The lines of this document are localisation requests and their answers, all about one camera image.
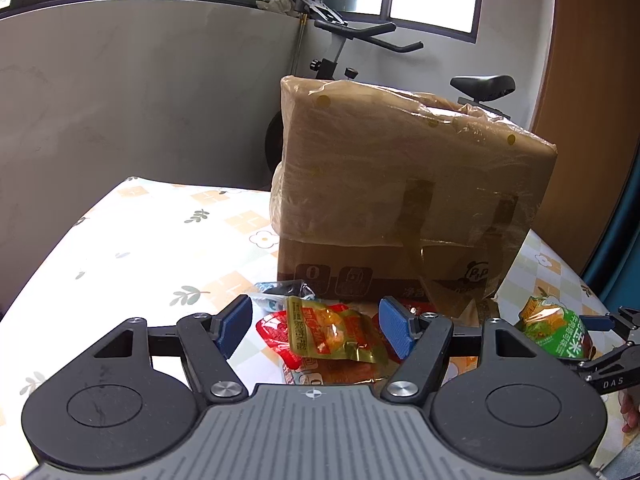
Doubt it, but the green corn snack bag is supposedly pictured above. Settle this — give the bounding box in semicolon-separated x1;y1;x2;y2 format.
515;296;596;360

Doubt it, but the yellow gold snack packet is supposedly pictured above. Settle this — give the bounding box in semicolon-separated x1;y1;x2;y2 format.
285;297;388;365

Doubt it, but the floral checkered bed sheet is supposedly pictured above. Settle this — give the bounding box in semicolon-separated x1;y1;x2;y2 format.
0;175;640;480

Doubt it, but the blue black snack packet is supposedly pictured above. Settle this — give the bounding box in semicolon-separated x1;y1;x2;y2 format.
246;280;317;320

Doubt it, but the brown wooden wardrobe panel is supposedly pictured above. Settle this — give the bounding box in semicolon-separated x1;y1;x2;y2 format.
534;0;639;272

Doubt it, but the black exercise bike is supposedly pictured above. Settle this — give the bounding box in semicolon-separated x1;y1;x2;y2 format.
263;0;516;181

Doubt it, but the person's right hand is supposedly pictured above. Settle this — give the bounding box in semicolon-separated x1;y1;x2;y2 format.
618;391;639;434

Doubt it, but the brown cardboard box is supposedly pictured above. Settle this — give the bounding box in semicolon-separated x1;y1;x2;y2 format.
270;76;558;318

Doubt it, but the red snack packet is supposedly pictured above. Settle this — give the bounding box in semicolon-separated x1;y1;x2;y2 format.
256;310;400;370

